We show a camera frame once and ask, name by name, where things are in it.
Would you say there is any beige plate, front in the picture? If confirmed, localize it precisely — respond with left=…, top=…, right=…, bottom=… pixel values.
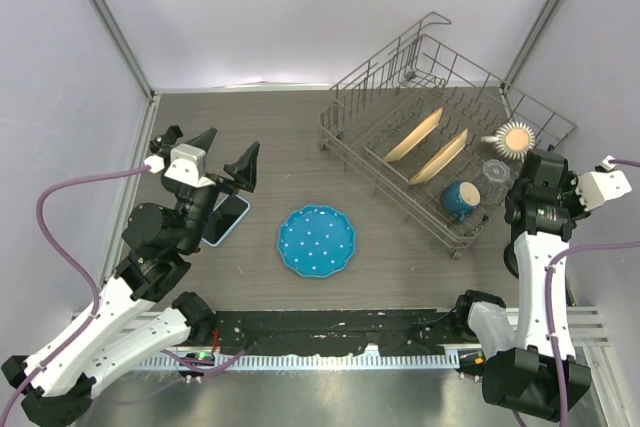
left=409, top=129, right=468, bottom=186

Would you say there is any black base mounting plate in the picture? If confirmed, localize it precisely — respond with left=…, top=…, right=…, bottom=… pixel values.
left=216, top=309, right=477, bottom=357

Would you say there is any beige plate, rear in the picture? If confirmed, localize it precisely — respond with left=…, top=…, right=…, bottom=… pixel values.
left=383, top=108, right=443, bottom=162

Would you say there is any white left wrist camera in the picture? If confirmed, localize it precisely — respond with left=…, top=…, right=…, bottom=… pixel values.
left=144, top=144, right=209, bottom=187

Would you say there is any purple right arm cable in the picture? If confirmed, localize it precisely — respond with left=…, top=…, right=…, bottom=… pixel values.
left=511, top=158, right=640, bottom=427

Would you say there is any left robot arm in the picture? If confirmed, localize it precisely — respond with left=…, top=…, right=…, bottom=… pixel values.
left=1, top=125, right=260, bottom=426

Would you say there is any beige plate, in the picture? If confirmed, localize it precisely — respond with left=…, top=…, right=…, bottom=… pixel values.
left=383, top=108, right=443, bottom=162
left=409, top=129, right=468, bottom=186

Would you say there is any grey wire dish rack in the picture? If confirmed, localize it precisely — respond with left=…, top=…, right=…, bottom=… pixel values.
left=319, top=12, right=576, bottom=258

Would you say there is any blue mug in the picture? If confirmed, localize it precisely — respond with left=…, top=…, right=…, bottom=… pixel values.
left=440, top=181, right=481, bottom=224

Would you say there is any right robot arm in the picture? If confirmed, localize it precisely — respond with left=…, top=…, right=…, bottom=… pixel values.
left=451, top=149, right=591, bottom=426

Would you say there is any phone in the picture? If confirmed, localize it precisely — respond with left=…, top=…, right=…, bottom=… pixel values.
left=201, top=195, right=250, bottom=247

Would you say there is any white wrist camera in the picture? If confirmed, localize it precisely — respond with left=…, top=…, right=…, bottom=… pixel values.
left=144, top=144, right=209, bottom=187
left=575, top=156, right=632, bottom=212

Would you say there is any blue polka dot plate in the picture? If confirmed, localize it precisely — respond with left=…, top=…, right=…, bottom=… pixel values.
left=277, top=205, right=356, bottom=279

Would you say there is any clear glass cup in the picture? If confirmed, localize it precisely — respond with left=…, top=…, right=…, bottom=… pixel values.
left=480, top=159, right=511, bottom=205

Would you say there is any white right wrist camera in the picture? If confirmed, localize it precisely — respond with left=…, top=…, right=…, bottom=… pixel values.
left=575, top=156, right=632, bottom=212

